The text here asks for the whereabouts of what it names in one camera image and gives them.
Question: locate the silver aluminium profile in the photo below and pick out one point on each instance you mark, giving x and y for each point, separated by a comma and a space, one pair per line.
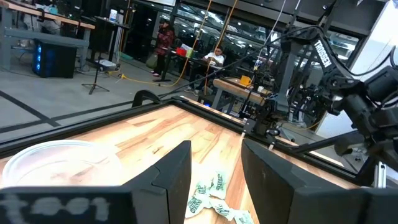
380, 174

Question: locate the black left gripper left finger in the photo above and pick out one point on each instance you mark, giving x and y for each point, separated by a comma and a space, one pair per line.
149, 199

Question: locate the black tripod stand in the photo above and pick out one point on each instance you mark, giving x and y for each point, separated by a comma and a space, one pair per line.
97, 74

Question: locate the black table clamp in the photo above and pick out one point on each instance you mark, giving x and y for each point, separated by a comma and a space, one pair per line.
141, 92

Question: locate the clear plastic tub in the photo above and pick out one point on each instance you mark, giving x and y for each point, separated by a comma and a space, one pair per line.
46, 161

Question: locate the wooden workbench grey frame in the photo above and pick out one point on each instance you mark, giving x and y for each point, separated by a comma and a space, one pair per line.
46, 36

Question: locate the person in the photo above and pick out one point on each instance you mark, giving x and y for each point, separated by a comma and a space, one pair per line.
214, 58
163, 43

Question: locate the red box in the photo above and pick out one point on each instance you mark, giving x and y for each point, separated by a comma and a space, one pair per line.
181, 51

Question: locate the green white bag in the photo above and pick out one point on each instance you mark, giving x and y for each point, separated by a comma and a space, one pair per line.
189, 51

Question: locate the black side table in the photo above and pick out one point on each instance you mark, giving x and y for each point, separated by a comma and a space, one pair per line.
122, 25

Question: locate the wooden table grey legs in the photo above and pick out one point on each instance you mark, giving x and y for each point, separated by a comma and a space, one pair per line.
236, 88

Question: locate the yellow mug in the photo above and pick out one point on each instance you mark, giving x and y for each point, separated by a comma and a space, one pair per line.
245, 80

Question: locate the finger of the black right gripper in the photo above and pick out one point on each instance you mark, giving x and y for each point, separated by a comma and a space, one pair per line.
348, 144

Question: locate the white box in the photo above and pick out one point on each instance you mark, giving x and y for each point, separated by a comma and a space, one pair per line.
105, 64

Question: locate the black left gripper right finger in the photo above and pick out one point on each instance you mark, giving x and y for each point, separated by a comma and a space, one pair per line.
280, 199

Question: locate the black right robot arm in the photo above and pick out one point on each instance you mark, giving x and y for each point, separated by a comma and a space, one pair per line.
323, 56

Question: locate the black computer tower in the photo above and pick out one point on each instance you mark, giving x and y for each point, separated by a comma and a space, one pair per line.
54, 59

